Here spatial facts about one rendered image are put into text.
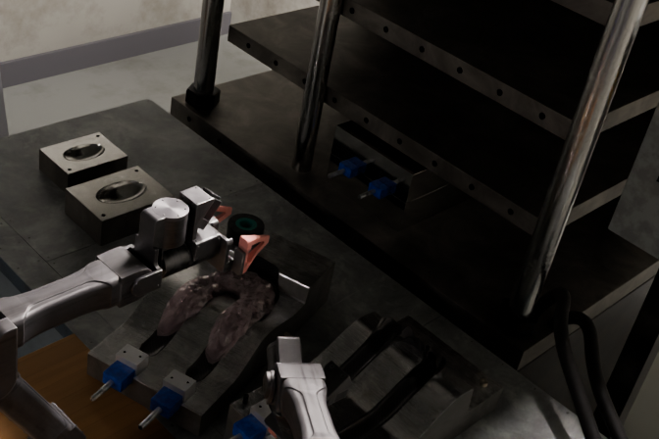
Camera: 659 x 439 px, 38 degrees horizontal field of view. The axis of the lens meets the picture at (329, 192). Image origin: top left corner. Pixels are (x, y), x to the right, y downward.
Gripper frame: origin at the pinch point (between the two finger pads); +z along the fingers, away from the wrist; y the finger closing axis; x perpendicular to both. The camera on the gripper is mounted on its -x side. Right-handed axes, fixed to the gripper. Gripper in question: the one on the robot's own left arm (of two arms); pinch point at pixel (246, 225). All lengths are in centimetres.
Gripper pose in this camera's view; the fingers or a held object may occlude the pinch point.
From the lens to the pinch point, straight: 166.9
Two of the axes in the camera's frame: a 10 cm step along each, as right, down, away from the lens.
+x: -1.8, 8.3, 5.3
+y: -7.1, -4.8, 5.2
